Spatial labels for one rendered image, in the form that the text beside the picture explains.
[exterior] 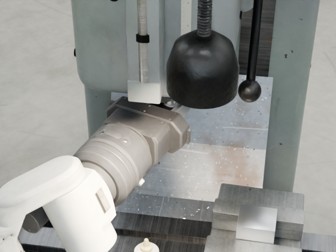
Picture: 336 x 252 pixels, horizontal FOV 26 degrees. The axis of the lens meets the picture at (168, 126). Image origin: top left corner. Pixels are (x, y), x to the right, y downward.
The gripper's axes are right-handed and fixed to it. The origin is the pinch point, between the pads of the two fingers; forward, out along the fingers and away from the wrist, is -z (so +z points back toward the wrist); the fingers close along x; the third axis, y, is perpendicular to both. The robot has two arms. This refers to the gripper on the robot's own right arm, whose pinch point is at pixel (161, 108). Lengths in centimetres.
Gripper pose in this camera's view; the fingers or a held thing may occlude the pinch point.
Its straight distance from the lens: 105.0
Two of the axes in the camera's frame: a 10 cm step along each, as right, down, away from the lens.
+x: -8.9, -2.8, 3.6
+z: -4.6, 5.3, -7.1
